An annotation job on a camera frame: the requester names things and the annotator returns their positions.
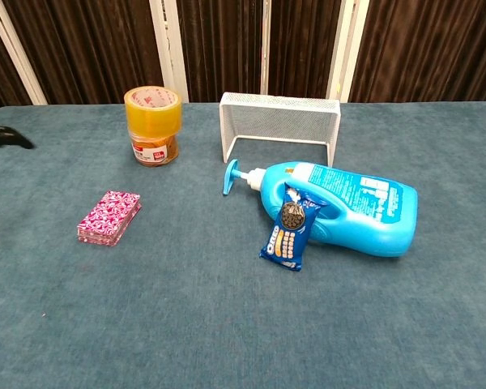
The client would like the blue pump detergent bottle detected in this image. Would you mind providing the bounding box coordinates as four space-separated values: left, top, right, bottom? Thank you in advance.
222 158 420 259

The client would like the slanted white frame post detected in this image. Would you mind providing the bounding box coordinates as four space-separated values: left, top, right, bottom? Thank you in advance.
0 0 49 106

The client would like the black and silver left hand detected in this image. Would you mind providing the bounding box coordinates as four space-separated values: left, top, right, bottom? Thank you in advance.
0 122 36 151

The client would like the teal velvet table cloth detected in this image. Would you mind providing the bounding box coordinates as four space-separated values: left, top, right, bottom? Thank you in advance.
0 100 486 389

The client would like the blue Oreo cookie pack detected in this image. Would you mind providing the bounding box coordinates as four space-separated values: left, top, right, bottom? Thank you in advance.
258 182 329 273

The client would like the thin white frame post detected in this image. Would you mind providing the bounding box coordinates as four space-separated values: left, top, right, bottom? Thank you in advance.
259 0 273 96

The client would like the wide white frame post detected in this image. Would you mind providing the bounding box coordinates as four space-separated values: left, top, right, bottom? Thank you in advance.
148 0 190 104
326 0 370 103

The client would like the yellow packing tape roll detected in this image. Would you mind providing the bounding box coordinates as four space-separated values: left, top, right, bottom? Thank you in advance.
123 85 183 135

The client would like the brown pleated curtain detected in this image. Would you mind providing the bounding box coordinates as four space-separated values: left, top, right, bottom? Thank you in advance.
0 0 486 114

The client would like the clear jar of rubber bands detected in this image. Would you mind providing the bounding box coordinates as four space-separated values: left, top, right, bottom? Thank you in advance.
130 129 181 168

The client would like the white mesh desk shelf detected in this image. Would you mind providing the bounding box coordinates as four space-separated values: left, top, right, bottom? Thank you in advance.
219 92 342 169

